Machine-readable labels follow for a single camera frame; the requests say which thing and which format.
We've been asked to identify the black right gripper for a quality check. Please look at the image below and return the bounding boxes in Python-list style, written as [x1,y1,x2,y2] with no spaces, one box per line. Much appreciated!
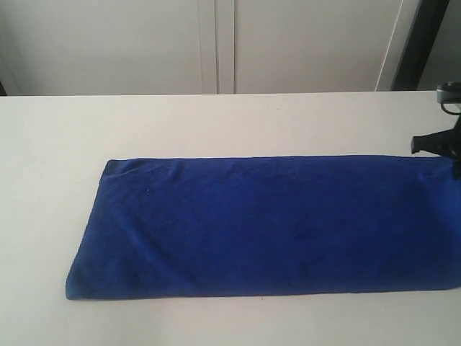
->
[411,116,461,159]

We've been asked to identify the blue towel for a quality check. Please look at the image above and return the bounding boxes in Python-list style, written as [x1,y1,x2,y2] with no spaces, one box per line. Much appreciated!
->
[66,156,460,300]

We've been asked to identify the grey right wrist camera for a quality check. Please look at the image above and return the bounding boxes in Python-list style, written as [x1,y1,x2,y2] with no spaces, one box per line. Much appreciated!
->
[437,82,460,116]

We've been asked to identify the dark vertical post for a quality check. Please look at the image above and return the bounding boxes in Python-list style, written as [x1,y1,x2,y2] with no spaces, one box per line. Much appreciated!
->
[390,0,450,92]

